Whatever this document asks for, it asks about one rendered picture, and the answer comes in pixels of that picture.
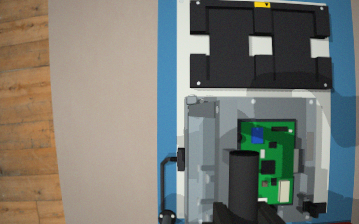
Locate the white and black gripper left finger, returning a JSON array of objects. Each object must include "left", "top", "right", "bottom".
[{"left": 202, "top": 202, "right": 235, "bottom": 224}]

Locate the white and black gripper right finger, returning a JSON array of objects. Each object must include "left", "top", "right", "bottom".
[{"left": 257, "top": 201, "right": 286, "bottom": 224}]

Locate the green circuit board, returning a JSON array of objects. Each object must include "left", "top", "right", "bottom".
[{"left": 241, "top": 122, "right": 294, "bottom": 204}]

